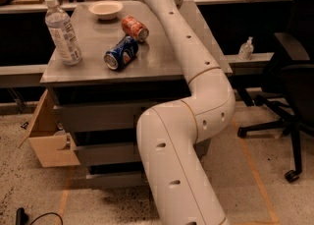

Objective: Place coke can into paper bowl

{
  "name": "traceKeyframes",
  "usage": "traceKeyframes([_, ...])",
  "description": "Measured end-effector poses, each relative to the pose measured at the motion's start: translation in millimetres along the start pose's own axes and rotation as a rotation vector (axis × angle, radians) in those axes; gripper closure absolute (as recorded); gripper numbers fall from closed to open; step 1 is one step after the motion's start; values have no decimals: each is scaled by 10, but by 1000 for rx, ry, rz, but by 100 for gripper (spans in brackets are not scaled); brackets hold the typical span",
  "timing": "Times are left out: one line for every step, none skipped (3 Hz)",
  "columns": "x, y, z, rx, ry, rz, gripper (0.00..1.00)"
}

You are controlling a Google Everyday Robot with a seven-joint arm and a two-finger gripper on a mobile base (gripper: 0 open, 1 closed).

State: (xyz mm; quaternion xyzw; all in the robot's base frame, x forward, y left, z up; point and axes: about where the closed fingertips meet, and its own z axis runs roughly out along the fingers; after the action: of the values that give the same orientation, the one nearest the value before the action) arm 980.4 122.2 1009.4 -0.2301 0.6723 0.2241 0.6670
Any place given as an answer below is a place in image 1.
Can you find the white paper bowl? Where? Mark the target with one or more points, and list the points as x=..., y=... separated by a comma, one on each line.
x=105, y=10

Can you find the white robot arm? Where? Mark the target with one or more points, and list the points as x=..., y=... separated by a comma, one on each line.
x=167, y=133

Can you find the blue pepsi can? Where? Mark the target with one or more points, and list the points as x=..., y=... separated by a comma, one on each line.
x=120, y=55

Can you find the clear plastic water bottle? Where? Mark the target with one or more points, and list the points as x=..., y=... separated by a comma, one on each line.
x=62, y=32

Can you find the grey drawer cabinet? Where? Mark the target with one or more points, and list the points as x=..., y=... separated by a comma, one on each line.
x=154, y=75

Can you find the top grey drawer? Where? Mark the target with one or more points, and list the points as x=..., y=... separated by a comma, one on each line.
x=100, y=117

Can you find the open cardboard box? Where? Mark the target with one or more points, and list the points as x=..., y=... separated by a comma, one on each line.
x=52, y=146

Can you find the bottom grey drawer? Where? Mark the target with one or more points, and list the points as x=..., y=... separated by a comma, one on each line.
x=116, y=180

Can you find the black office chair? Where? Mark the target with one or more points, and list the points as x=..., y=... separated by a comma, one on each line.
x=290, y=73

